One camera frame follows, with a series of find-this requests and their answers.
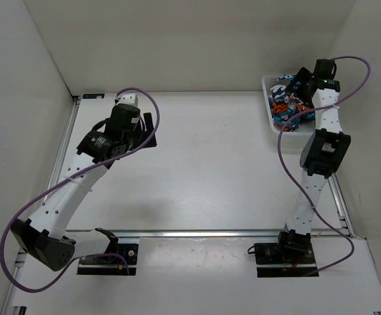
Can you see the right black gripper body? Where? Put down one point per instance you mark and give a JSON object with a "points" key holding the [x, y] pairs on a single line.
{"points": [[303, 77]]}

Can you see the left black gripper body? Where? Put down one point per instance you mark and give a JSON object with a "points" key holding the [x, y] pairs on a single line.
{"points": [[136, 127]]}

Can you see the colourful patterned shorts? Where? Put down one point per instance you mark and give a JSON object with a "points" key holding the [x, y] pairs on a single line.
{"points": [[284, 106]]}

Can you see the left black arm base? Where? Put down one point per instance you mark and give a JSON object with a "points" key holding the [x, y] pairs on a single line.
{"points": [[119, 258]]}

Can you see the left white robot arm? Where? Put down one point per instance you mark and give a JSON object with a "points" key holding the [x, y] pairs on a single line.
{"points": [[43, 235]]}

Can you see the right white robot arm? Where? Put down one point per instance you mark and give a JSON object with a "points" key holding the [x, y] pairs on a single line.
{"points": [[318, 92]]}

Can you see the white plastic basket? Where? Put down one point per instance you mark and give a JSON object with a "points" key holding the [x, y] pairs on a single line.
{"points": [[303, 130]]}

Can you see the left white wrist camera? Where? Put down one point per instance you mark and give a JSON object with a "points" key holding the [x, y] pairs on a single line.
{"points": [[128, 98]]}

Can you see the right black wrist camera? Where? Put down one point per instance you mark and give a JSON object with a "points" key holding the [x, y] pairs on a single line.
{"points": [[325, 69]]}

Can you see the aluminium frame rail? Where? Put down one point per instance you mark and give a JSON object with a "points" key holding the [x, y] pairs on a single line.
{"points": [[196, 233]]}

